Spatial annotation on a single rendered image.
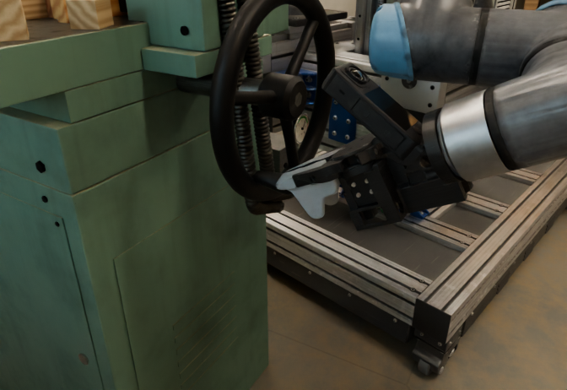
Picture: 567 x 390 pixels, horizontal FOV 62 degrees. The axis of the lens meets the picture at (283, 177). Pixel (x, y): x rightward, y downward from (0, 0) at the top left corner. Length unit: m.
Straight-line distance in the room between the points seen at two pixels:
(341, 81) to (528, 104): 0.17
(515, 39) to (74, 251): 0.59
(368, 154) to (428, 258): 0.95
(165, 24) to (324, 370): 0.97
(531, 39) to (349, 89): 0.17
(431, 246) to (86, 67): 1.09
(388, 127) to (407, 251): 0.97
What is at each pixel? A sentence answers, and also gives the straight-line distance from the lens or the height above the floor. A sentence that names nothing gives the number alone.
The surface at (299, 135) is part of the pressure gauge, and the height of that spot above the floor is 0.65.
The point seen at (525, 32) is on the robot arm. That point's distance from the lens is 0.50.
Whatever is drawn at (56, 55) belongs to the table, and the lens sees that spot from 0.60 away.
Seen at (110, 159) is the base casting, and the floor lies 0.74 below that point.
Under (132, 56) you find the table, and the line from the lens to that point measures 0.67.
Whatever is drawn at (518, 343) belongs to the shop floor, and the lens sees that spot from 1.53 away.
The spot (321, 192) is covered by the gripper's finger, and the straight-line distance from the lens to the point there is 0.51.
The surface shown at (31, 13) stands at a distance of 0.77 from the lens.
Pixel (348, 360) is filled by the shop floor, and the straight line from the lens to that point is 1.36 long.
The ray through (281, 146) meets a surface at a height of 0.62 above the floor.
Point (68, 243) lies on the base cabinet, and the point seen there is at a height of 0.63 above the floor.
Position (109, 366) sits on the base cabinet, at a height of 0.41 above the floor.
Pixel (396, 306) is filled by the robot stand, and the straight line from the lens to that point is 1.27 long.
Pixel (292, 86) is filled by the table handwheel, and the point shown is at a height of 0.83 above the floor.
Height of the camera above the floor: 0.99
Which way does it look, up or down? 26 degrees down
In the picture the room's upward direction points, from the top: straight up
